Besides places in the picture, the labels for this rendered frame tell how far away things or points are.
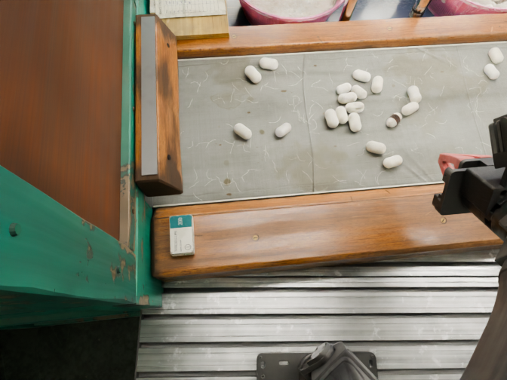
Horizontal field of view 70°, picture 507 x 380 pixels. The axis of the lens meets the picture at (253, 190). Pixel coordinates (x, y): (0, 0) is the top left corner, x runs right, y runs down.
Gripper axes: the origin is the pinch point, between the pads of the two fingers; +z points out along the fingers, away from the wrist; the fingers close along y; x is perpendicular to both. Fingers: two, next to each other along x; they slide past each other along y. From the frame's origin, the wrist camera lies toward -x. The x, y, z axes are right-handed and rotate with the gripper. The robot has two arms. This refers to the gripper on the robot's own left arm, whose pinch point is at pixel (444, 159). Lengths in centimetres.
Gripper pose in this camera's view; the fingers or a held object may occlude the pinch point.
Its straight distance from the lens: 60.5
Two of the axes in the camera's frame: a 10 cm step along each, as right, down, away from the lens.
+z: -1.0, -5.1, 8.6
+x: 0.3, 8.6, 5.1
